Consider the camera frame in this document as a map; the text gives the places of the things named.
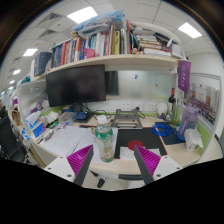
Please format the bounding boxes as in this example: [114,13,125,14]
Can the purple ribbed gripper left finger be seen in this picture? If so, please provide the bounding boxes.
[67,145,94,186]

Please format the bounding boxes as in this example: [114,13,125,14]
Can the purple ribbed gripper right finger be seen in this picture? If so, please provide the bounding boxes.
[134,145,161,184]

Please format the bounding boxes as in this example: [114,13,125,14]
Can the clear green-label water bottle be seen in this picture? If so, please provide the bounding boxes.
[95,115,114,163]

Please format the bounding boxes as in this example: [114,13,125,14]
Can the purple translucent water bottle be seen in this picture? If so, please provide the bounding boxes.
[177,104,199,141]

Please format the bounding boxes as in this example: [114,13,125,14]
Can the red round coaster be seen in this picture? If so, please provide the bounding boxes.
[127,140,144,150]

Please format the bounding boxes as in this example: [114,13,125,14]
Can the white paper sheets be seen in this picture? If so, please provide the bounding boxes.
[44,126,94,157]

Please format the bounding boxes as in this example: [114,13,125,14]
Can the black desk mat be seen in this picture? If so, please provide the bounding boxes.
[115,128,167,159]

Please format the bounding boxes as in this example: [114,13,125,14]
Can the clear plastic box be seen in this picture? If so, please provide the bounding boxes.
[59,112,76,125]

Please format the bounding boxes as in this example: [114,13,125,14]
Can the grey metal laptop stand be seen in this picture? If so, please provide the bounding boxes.
[111,109,143,129]

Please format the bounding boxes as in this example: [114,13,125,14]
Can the white crumpled tissue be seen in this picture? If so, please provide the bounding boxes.
[184,129,203,152]

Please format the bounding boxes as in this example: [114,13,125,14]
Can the blue tissue box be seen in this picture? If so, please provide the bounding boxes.
[26,111,46,137]

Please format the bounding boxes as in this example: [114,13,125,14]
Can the dark wine bottle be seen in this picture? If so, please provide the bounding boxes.
[168,88,175,113]

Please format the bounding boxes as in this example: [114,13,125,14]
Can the black office chair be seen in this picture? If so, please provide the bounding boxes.
[0,106,26,162]

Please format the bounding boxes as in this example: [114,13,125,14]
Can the black computer monitor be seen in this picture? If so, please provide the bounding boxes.
[46,65,106,107]

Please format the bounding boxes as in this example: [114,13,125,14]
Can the purple hanging banner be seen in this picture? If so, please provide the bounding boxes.
[178,60,191,93]

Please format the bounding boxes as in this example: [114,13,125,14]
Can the white desk shelf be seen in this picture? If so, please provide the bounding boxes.
[17,53,181,88]

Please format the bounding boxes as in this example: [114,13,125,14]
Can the dark blue binder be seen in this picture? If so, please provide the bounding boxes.
[34,52,51,76]

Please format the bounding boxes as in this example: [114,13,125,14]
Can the row of books on shelf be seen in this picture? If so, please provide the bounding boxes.
[51,20,185,68]

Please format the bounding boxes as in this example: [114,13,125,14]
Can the plastic-wrapped bundle on books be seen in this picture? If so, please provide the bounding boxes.
[72,10,124,34]

